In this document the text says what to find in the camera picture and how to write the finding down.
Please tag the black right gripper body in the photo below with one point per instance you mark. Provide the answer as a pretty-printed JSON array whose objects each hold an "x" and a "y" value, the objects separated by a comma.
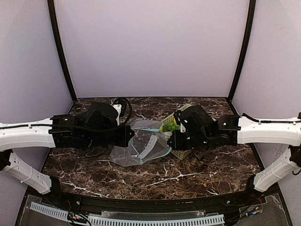
[{"x": 174, "y": 140}]

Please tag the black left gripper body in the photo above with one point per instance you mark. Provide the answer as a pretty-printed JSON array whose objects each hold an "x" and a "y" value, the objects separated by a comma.
[{"x": 127, "y": 135}]

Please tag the clear zip top bag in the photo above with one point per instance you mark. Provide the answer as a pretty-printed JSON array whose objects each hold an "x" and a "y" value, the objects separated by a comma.
[{"x": 148, "y": 143}]

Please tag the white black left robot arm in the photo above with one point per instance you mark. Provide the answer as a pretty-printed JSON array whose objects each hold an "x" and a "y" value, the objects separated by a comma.
[{"x": 99, "y": 126}]

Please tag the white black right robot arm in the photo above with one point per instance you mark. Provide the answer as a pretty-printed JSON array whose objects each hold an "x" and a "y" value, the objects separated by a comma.
[{"x": 198, "y": 129}]

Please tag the pale green plastic basket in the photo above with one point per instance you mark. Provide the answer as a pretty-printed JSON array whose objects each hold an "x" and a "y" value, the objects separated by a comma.
[{"x": 170, "y": 119}]

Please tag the green toy grapes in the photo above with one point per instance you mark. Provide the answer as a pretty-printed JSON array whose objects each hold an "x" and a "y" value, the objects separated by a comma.
[{"x": 170, "y": 127}]

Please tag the black front frame rail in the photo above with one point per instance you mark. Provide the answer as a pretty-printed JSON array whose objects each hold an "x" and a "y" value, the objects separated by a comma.
[{"x": 94, "y": 204}]

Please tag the white slotted cable duct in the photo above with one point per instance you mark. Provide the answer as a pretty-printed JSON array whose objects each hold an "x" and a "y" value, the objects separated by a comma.
[{"x": 110, "y": 218}]

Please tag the black frame right post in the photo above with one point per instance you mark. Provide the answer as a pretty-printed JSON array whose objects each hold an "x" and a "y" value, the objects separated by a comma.
[{"x": 244, "y": 47}]

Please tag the black frame post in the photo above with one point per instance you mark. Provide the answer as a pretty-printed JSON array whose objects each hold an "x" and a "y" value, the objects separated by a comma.
[
  {"x": 60, "y": 50},
  {"x": 244, "y": 47}
]

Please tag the black frame left post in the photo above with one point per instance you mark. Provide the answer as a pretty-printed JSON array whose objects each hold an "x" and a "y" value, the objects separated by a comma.
[{"x": 60, "y": 50}]

